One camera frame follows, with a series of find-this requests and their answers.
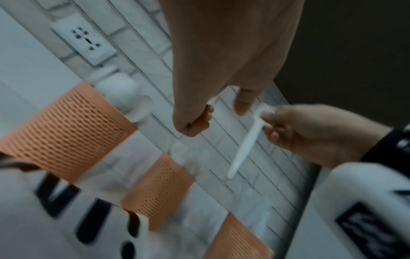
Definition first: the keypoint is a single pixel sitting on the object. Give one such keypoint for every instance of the orange mesh fork cup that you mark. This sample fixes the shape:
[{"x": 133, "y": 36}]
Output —
[{"x": 157, "y": 192}]

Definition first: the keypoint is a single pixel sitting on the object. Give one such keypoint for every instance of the orange mesh knife cup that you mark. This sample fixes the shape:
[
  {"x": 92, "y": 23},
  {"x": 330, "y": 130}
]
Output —
[{"x": 237, "y": 240}]

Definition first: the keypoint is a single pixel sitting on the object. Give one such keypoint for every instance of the orange mesh spoon cup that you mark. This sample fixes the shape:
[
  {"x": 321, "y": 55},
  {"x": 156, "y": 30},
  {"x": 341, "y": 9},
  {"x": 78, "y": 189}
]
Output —
[{"x": 64, "y": 131}]

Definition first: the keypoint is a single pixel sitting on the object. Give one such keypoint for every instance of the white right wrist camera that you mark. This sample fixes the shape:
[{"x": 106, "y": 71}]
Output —
[{"x": 352, "y": 197}]

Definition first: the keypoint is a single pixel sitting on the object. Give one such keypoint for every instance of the bunch of white plastic spoons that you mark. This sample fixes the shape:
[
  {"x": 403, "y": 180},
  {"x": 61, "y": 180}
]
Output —
[{"x": 118, "y": 88}]

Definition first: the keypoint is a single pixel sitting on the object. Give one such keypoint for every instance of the black right wristband with markers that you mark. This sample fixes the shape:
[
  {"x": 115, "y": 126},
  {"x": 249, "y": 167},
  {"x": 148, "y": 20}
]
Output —
[{"x": 390, "y": 149}]

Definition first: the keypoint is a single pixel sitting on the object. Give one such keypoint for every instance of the white wall socket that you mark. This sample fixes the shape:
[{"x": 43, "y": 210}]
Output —
[{"x": 85, "y": 39}]

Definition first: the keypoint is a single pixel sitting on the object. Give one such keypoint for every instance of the grey cabinet panel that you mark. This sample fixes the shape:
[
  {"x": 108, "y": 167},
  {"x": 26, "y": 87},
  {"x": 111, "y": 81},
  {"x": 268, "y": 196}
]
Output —
[{"x": 352, "y": 50}]

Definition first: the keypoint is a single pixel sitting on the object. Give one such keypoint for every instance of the person's right hand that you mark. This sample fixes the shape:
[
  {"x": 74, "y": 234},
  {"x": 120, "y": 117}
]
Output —
[{"x": 320, "y": 134}]

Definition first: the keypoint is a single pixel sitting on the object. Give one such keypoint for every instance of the person's left hand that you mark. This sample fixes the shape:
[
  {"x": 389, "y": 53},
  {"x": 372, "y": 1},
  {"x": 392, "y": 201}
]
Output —
[{"x": 224, "y": 50}]

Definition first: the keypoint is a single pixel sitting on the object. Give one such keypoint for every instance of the white plastic knife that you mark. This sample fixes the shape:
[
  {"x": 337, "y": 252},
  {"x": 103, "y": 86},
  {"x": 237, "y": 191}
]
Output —
[{"x": 246, "y": 144}]

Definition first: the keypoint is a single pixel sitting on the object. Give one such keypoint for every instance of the grey zip pouch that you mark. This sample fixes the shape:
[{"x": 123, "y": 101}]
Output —
[{"x": 25, "y": 215}]

